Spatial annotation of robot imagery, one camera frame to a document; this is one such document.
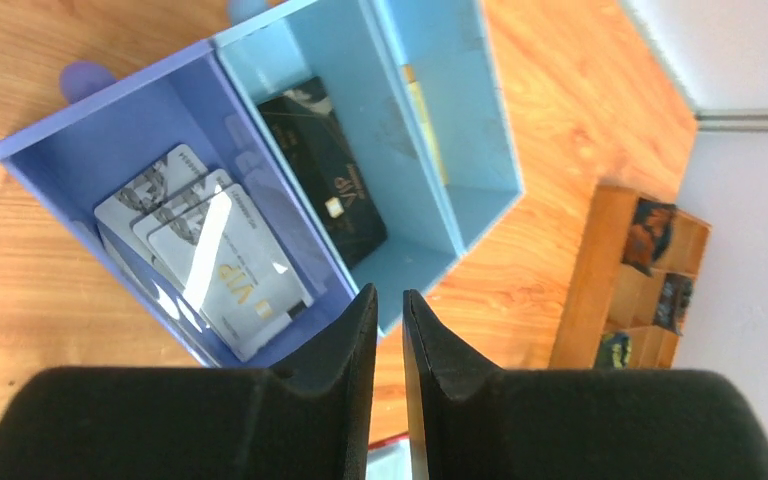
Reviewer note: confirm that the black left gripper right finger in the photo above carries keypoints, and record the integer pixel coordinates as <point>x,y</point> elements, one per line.
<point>472,419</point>

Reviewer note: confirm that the white magnetic stripe card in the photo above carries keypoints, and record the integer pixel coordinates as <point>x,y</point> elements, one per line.
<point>250,331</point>

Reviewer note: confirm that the black item in box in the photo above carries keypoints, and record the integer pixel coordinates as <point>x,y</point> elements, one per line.
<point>305,126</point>

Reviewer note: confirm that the white membership card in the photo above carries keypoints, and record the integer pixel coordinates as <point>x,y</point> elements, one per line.
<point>141,196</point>

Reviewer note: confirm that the wooden compartment tray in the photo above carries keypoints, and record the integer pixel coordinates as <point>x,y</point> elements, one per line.
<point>606,295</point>

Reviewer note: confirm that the red leather card holder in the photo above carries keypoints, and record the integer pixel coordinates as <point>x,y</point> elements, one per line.
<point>390,459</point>

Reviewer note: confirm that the gold card in box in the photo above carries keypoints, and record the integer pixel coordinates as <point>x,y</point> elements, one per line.
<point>425,122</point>

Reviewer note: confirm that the silver VIP card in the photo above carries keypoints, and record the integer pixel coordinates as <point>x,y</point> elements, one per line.
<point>226,258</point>

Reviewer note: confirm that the blue compartment organizer box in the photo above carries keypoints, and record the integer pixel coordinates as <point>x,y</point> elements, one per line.
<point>207,96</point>

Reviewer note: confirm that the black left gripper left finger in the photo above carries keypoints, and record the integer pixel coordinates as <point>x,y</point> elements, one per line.
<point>306,417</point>

